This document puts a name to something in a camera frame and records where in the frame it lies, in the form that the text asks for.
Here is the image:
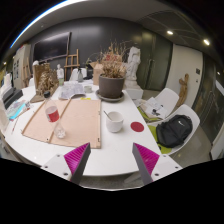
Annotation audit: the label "tall white plaster statue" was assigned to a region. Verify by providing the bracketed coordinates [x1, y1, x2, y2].
[124, 45, 142, 89]

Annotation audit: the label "black desktop device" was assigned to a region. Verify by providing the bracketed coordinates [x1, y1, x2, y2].
[1, 87, 24, 109]

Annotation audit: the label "metal spoon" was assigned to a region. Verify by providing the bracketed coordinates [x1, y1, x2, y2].
[103, 110, 113, 122]

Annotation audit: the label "wooden wall figure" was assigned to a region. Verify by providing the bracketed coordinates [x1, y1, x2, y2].
[175, 73, 190, 108]

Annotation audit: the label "brown cardboard box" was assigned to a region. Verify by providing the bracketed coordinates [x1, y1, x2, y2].
[89, 60, 105, 86]

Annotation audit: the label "white ceramic cup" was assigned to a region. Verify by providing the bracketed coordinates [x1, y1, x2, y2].
[105, 110, 125, 134]

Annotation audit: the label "white statue pedestal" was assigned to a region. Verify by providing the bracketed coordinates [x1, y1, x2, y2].
[123, 79, 145, 100]

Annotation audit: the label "wooden easel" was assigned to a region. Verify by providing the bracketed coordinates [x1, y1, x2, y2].
[63, 48, 81, 81]

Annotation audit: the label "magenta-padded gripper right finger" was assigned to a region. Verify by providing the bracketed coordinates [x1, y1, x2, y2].
[132, 142, 183, 186]

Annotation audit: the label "white cabinet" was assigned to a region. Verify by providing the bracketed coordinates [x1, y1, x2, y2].
[12, 43, 33, 90]

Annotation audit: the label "printed paper sheets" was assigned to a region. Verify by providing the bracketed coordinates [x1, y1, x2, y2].
[58, 81, 87, 100]

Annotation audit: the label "teal book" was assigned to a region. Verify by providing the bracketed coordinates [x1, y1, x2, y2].
[5, 99, 31, 121]

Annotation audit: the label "black wall screen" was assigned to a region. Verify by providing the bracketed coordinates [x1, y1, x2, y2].
[32, 31, 72, 63]

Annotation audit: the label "stack of loose papers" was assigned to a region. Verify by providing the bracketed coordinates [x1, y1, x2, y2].
[139, 96, 164, 119]

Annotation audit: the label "small spray bottle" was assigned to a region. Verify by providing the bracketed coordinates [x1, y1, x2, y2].
[77, 68, 84, 83]

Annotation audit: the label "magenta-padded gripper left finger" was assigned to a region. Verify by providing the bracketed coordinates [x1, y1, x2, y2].
[41, 142, 92, 185]

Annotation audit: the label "clear red-labelled water bottle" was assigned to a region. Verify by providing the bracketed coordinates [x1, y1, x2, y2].
[43, 90, 67, 140]

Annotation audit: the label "white plastic chair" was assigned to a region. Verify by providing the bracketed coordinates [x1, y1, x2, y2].
[138, 87, 180, 123]
[69, 68, 88, 82]
[146, 103, 201, 156]

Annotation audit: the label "flat round red coaster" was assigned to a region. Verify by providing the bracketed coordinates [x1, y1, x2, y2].
[130, 121, 145, 133]

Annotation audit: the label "black backpack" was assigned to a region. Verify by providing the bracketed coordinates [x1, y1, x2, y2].
[155, 114, 194, 149]

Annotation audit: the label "dry plant in grey pot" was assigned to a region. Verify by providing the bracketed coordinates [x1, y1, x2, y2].
[87, 41, 133, 100]

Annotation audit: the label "light wooden slatted board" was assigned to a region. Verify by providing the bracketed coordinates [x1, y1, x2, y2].
[21, 98, 102, 150]

